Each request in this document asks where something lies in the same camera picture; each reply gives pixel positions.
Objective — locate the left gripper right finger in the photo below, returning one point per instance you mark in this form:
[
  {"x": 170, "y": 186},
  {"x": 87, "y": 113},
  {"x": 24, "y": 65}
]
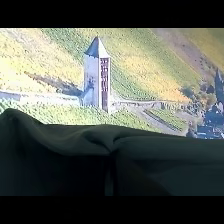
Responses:
[{"x": 133, "y": 185}]

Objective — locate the dark green garment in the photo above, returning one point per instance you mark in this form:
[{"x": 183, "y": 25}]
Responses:
[{"x": 50, "y": 150}]

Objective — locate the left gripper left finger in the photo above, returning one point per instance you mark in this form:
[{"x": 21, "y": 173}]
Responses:
[{"x": 91, "y": 181}]

